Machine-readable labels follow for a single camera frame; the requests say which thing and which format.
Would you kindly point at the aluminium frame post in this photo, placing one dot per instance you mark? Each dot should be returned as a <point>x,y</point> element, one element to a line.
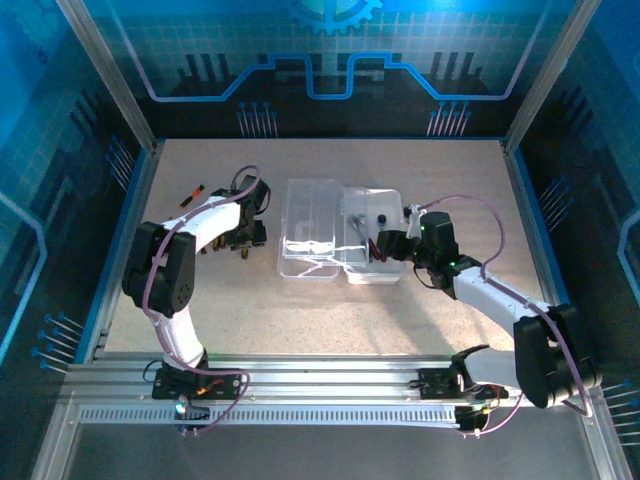
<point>107,75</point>
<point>550,75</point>

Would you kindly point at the small black controller board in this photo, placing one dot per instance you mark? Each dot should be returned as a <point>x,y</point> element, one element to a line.
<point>472,417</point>
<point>192,412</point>

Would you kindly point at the grey metal panel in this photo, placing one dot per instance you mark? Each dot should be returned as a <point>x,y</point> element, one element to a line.
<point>325,455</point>

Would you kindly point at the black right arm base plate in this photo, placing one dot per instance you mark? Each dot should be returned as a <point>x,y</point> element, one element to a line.
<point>435,382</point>

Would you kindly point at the aluminium mounting rail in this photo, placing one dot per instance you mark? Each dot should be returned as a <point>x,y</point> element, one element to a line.
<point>325,380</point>

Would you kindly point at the orange black capped screwdriver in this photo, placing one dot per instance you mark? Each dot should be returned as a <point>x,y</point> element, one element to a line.
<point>192,196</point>

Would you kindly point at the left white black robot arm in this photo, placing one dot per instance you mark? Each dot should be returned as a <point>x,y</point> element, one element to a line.
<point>210,220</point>

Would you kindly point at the clear plastic tool box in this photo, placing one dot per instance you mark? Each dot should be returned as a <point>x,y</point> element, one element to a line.
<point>310,215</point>

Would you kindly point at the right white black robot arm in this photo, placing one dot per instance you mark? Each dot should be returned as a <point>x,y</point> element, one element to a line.
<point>495,295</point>

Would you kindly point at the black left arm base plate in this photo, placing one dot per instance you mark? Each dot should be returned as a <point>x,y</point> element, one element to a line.
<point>225,385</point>

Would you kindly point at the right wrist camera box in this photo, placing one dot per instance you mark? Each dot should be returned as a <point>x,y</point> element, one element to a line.
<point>413,220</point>

